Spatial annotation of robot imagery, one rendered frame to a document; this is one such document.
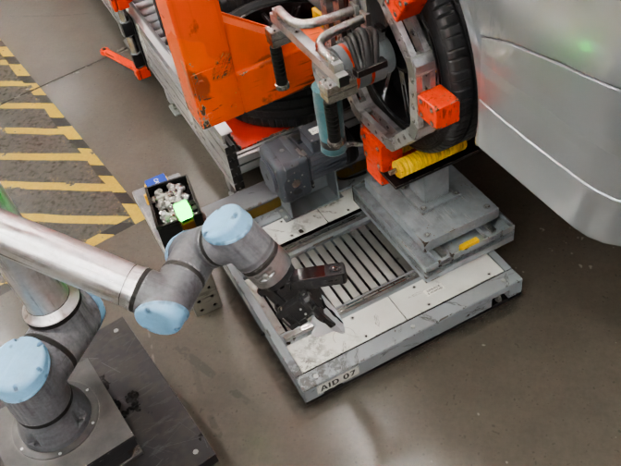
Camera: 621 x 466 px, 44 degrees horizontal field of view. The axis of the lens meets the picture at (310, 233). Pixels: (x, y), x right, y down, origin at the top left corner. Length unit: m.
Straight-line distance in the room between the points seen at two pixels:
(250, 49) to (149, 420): 1.23
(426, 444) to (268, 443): 0.48
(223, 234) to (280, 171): 1.23
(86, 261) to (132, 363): 0.88
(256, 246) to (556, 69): 0.73
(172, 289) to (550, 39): 0.91
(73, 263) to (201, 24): 1.19
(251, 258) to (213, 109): 1.25
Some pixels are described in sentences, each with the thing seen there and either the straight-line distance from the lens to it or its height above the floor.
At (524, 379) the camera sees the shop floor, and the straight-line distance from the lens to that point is 2.51.
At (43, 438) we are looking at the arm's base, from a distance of 2.11.
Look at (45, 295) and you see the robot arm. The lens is 1.96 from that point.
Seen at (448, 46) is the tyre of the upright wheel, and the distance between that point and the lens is 2.03.
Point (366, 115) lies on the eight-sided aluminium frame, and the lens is 2.45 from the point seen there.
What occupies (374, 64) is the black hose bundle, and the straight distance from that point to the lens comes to 2.01.
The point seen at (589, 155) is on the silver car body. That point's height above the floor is 0.98.
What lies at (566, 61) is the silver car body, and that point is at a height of 1.16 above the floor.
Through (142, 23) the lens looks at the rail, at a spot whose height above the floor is 0.39.
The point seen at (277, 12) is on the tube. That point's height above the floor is 1.01.
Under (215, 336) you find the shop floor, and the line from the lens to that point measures 2.71.
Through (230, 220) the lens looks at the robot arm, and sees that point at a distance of 1.44.
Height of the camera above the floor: 2.08
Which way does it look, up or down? 45 degrees down
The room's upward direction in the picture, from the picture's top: 10 degrees counter-clockwise
